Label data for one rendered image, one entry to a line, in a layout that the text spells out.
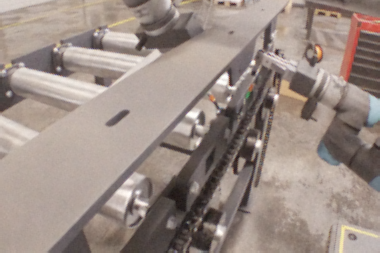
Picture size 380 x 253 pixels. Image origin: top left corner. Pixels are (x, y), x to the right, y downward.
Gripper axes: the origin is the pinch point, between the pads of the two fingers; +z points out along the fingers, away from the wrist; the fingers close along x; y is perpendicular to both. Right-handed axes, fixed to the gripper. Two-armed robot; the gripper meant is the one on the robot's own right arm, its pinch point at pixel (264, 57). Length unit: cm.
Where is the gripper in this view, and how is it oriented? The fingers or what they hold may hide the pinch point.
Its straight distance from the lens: 70.9
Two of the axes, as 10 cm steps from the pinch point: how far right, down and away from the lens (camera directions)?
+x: -4.0, 3.7, -8.4
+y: 2.9, -8.1, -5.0
